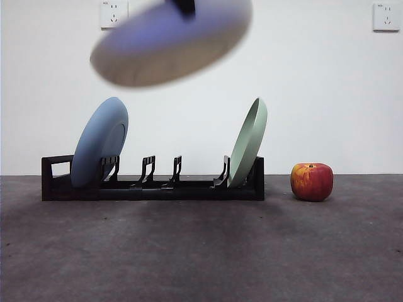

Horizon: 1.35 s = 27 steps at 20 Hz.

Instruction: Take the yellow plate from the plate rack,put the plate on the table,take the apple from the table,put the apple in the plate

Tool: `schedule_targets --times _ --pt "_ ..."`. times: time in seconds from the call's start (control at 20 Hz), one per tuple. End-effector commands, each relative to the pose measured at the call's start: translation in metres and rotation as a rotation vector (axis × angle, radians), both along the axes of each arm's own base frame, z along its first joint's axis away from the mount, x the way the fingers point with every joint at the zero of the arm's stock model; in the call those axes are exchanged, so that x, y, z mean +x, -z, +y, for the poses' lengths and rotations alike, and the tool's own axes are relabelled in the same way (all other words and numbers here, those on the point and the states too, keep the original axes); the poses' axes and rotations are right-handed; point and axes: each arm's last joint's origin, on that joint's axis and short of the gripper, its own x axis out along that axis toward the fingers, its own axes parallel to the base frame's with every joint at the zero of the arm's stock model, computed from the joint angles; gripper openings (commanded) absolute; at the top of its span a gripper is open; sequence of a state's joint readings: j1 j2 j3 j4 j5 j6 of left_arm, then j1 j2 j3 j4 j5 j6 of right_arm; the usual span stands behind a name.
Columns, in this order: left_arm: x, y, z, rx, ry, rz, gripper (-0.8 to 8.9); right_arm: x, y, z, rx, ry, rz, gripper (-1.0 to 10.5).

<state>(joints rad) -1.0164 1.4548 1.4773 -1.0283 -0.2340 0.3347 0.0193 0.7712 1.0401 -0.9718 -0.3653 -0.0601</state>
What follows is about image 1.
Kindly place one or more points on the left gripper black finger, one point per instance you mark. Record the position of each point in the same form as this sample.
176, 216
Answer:
184, 7

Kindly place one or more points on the cream yellow plate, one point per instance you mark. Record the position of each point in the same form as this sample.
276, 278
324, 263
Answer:
157, 56

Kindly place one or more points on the red yellow apple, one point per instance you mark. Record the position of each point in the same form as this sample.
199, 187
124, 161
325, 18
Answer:
311, 182

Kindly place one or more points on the pale green plate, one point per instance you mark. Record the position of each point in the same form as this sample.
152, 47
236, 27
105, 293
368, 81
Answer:
248, 141

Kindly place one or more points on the blue plate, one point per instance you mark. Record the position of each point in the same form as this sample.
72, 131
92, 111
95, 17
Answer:
94, 141

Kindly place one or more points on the black plate rack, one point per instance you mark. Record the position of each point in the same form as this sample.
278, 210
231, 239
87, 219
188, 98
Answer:
157, 193

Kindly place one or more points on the white wall socket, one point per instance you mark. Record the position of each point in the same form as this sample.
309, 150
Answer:
386, 17
115, 15

